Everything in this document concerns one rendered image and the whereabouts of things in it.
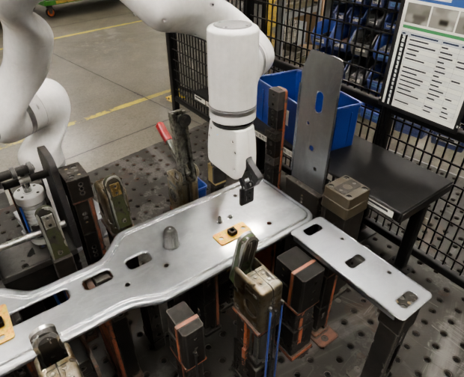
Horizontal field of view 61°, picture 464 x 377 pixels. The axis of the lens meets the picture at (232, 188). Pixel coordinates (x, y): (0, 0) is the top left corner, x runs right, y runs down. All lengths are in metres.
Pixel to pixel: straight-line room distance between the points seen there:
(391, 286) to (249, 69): 0.48
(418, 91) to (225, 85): 0.60
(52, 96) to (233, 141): 0.61
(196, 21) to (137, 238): 0.46
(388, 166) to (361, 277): 0.39
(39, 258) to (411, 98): 0.97
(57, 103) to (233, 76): 0.64
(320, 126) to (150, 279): 0.50
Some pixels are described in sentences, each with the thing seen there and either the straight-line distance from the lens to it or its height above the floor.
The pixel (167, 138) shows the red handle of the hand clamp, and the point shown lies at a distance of 1.00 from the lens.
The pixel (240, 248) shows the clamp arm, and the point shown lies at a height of 1.09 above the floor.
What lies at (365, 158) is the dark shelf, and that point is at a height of 1.03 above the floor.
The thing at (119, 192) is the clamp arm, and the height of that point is 1.07.
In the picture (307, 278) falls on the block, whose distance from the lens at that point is 0.83.
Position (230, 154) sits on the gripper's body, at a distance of 0.71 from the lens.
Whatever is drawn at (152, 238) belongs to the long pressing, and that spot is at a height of 1.00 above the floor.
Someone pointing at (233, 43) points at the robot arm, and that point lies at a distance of 0.63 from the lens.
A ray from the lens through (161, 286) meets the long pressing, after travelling 0.79.
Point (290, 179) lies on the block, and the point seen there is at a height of 1.00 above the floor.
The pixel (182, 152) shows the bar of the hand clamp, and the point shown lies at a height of 1.12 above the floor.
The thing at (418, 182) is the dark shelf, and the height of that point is 1.03.
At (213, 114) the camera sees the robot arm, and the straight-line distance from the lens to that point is 0.69.
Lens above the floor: 1.59
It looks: 36 degrees down
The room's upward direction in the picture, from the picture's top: straight up
